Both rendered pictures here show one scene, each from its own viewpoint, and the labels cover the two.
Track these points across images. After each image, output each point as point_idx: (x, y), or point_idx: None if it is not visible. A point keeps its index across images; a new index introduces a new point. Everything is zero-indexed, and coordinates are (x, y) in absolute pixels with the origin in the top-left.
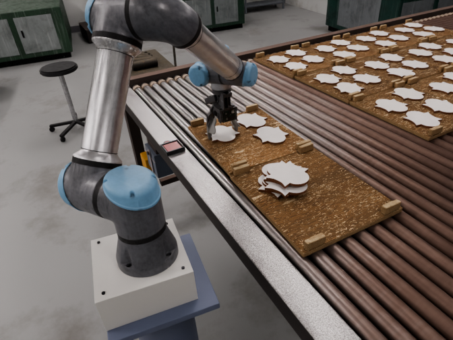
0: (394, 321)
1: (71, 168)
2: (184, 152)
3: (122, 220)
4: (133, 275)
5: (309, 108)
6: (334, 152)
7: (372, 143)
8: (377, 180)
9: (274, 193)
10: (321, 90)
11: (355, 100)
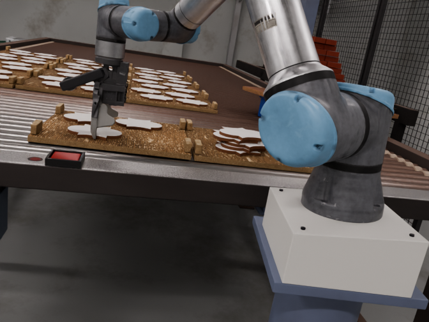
0: (401, 177)
1: (323, 89)
2: (88, 160)
3: (387, 134)
4: (382, 214)
5: None
6: None
7: (197, 120)
8: None
9: (253, 151)
10: (74, 94)
11: (127, 96)
